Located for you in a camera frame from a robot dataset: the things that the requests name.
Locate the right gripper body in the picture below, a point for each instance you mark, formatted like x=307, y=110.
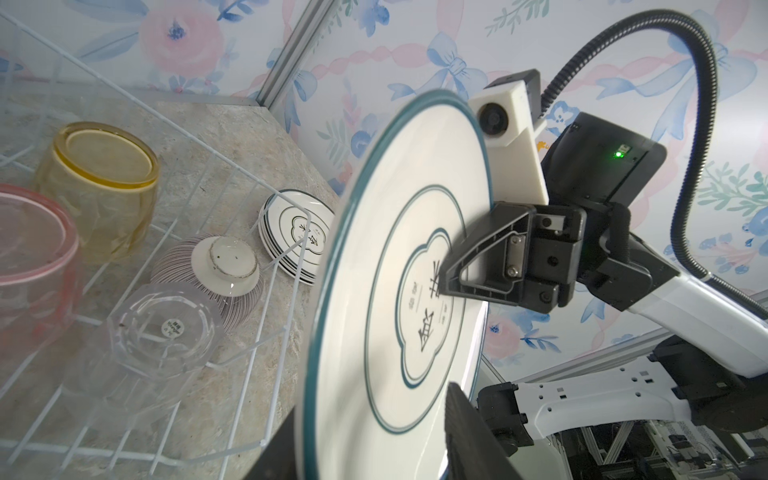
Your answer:
x=593, y=173

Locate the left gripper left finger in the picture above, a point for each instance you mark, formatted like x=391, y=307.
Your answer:
x=278, y=460

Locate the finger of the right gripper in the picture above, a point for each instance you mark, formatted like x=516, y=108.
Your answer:
x=491, y=262

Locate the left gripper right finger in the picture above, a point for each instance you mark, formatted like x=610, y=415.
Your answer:
x=472, y=450

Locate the grey patterned plate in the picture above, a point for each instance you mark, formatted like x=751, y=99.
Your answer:
x=294, y=227
x=384, y=343

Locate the clear glass cup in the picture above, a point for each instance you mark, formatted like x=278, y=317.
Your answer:
x=143, y=359

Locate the white ceramic bowl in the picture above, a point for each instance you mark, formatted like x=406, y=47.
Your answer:
x=225, y=268

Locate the white wire dish rack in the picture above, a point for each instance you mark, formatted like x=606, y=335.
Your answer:
x=218, y=163

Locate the pink glass cup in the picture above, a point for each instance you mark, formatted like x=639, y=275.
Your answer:
x=41, y=271

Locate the yellow glass cup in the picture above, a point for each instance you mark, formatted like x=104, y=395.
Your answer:
x=107, y=180

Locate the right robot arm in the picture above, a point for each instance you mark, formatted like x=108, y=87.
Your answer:
x=711, y=370

